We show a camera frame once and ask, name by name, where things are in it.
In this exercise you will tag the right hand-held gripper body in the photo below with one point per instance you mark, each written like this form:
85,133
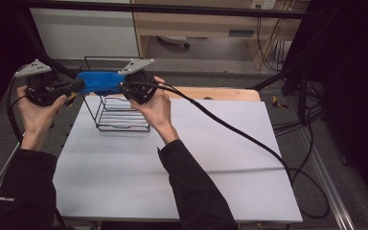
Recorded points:
139,86

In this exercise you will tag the light wooden desk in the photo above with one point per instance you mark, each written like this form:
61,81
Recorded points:
198,22

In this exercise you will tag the chair base with caster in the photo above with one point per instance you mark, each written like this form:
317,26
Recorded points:
175,40

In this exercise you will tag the black frame strut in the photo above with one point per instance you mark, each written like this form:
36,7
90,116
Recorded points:
297,80
35,41

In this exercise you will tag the person's left hand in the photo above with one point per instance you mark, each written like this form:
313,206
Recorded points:
38,118

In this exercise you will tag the white power strip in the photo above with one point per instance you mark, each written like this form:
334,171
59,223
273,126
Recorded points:
263,4

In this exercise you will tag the white table cover board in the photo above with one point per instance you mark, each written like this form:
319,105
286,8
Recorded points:
223,179

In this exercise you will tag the black horizontal frame bar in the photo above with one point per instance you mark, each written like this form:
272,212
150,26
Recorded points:
172,9

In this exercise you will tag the white cabinet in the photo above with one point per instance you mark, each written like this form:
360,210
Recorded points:
83,32

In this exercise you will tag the person's right hand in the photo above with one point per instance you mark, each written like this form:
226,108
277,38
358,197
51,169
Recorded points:
158,111

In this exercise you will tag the blue towel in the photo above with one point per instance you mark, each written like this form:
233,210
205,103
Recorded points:
100,82

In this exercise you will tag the yellow black floor tape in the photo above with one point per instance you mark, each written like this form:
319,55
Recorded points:
279,103
71,99

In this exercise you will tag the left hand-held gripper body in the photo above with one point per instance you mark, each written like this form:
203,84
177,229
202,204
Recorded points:
41,89

